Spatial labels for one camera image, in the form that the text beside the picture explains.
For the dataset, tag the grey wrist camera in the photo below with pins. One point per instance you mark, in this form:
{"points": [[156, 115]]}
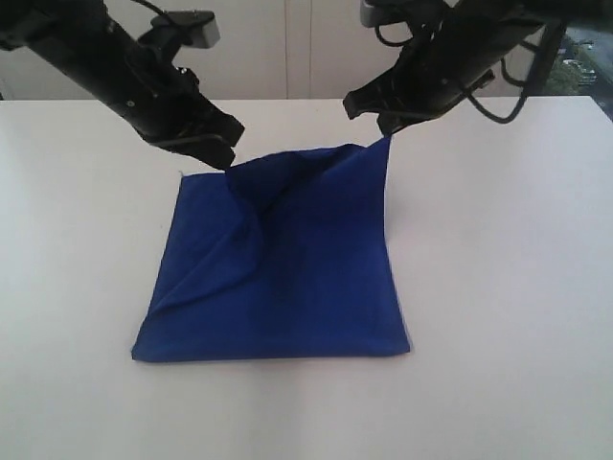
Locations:
{"points": [[382, 12], [193, 29]]}

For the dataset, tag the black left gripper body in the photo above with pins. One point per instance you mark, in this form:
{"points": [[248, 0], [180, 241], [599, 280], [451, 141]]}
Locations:
{"points": [[137, 80]]}

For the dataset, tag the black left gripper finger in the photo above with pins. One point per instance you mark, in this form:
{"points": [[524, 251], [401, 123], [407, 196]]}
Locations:
{"points": [[211, 152], [216, 124]]}

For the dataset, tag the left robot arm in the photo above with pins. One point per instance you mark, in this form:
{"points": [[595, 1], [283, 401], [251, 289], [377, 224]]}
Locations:
{"points": [[56, 32]]}

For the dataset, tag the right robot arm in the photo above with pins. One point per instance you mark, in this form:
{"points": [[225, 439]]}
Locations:
{"points": [[424, 18]]}

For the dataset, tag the blue towel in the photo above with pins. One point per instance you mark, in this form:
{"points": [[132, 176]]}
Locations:
{"points": [[283, 256]]}

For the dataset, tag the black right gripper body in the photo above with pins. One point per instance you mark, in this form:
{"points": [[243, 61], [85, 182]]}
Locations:
{"points": [[432, 78]]}

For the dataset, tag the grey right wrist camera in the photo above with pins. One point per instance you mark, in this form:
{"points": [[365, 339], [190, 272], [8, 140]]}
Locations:
{"points": [[382, 12]]}

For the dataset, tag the black window frame post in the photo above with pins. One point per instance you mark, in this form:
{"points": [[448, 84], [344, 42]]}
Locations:
{"points": [[545, 55]]}

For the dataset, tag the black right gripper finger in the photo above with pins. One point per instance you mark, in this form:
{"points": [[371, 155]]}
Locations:
{"points": [[390, 124], [378, 96]]}

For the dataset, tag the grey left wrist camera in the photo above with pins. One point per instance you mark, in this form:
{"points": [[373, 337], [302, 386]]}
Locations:
{"points": [[193, 29]]}

